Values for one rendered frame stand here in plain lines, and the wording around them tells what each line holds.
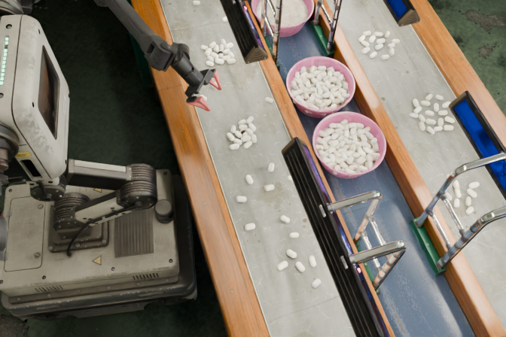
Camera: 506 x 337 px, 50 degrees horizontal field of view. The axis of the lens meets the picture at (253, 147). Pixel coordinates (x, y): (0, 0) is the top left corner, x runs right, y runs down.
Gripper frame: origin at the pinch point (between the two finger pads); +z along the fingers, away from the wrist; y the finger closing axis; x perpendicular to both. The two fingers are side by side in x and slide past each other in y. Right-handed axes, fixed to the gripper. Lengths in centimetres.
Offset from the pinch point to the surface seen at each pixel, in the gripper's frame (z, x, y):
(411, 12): 19, 54, -46
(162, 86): -4.9, -28.8, -6.8
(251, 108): 19.1, -3.7, -12.2
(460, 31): 125, 8, -162
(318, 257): 46, 29, 34
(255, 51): -7.2, 20.2, -10.6
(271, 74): 18.3, -0.6, -28.6
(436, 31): 53, 42, -76
